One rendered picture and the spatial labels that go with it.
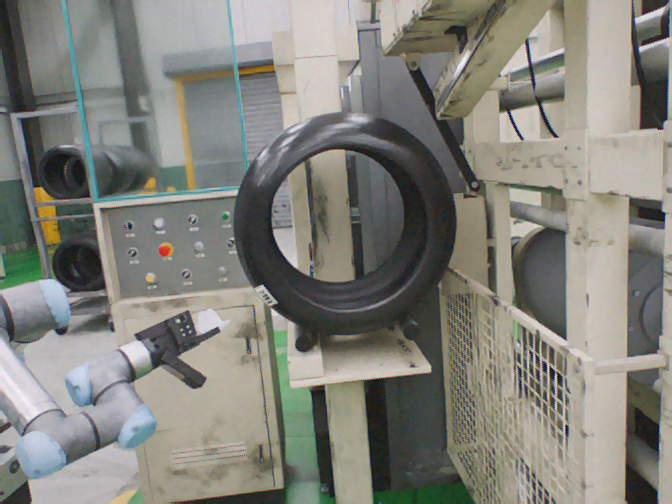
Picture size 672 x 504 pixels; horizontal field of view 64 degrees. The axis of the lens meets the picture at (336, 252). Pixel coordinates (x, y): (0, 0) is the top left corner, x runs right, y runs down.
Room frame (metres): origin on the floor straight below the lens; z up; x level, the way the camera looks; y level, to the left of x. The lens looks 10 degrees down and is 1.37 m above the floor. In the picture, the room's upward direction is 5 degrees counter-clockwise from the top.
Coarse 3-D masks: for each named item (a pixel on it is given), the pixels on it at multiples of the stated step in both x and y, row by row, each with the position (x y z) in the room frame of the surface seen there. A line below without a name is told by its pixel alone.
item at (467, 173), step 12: (420, 72) 1.63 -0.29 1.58; (420, 84) 1.63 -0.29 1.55; (432, 96) 1.63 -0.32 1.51; (432, 108) 1.63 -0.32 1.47; (444, 120) 1.63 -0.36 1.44; (444, 132) 1.63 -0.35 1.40; (456, 144) 1.63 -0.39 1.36; (456, 156) 1.63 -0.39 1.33; (468, 168) 1.64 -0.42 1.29; (468, 180) 1.64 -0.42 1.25
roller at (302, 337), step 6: (294, 324) 1.44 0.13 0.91; (294, 330) 1.39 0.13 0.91; (300, 330) 1.34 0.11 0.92; (306, 330) 1.35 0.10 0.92; (294, 336) 1.35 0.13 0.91; (300, 336) 1.30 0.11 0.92; (306, 336) 1.30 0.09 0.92; (300, 342) 1.29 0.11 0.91; (306, 342) 1.29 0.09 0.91; (300, 348) 1.29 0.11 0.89; (306, 348) 1.29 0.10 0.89
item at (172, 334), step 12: (156, 324) 1.10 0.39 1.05; (168, 324) 1.11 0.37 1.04; (180, 324) 1.11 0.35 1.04; (192, 324) 1.14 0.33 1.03; (144, 336) 1.07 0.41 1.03; (156, 336) 1.08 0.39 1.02; (168, 336) 1.10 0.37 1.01; (180, 336) 1.10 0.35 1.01; (192, 336) 1.12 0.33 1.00; (156, 348) 1.08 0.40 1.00; (168, 348) 1.09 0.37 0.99; (180, 348) 1.09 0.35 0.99; (192, 348) 1.10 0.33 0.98; (156, 360) 1.05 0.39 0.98
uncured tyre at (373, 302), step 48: (288, 144) 1.30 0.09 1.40; (336, 144) 1.30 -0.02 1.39; (384, 144) 1.31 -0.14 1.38; (240, 192) 1.32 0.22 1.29; (432, 192) 1.32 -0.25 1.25; (240, 240) 1.31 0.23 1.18; (432, 240) 1.31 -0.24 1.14; (288, 288) 1.29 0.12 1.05; (336, 288) 1.57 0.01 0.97; (384, 288) 1.57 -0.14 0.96; (432, 288) 1.34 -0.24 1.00
